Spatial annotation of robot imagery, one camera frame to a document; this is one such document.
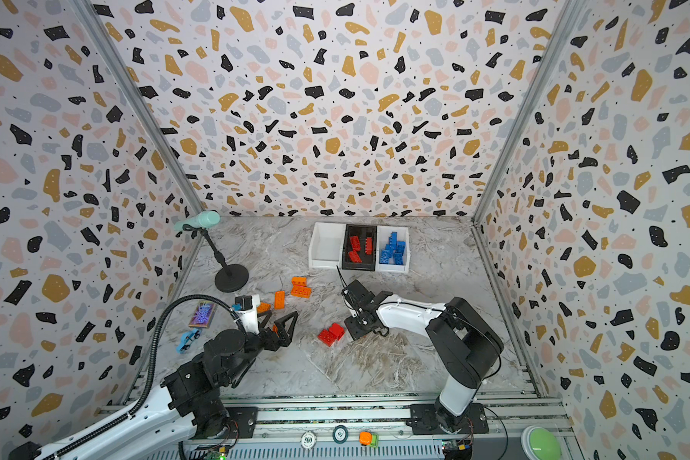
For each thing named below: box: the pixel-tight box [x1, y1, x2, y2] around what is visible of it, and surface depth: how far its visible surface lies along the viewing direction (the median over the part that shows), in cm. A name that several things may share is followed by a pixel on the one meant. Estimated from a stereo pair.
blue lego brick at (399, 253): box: [393, 241, 407, 266], surface depth 109 cm
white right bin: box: [374, 225, 411, 274], surface depth 109 cm
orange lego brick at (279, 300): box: [273, 290, 286, 310], surface depth 99 cm
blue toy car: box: [176, 327, 203, 355], surface depth 88 cm
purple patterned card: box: [187, 300, 217, 329], surface depth 93 cm
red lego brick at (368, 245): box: [364, 236, 373, 255], surface depth 112 cm
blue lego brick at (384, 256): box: [378, 249, 391, 265], surface depth 108 cm
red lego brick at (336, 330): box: [329, 322, 346, 342], surface depth 90 cm
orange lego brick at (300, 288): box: [290, 279, 312, 299], surface depth 100 cm
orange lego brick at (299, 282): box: [291, 276, 308, 288], surface depth 102 cm
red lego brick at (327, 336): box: [317, 328, 338, 347], surface depth 89 cm
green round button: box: [529, 427, 561, 460], surface depth 72 cm
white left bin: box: [307, 221, 347, 269], surface depth 112 cm
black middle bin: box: [342, 224, 378, 272], surface depth 112 cm
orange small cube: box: [359, 431, 372, 446], surface depth 71 cm
